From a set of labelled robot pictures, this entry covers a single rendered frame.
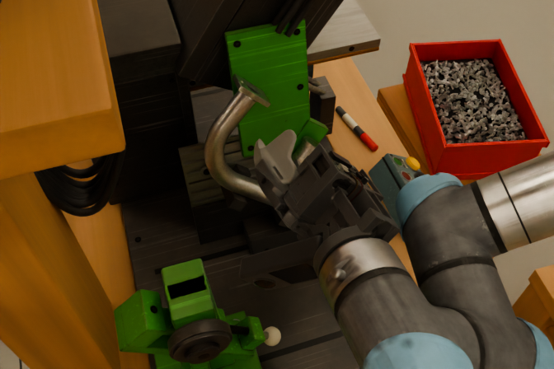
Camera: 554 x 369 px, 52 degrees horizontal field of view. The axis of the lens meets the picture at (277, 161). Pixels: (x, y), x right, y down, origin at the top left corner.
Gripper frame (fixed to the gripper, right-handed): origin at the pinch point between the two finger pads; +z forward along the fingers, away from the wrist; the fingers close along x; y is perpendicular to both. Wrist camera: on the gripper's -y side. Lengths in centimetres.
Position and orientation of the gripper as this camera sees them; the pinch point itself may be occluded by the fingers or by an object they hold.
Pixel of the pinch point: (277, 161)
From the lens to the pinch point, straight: 69.0
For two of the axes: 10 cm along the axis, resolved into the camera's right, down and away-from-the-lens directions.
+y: 6.1, -7.3, -2.9
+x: -7.3, -4.0, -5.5
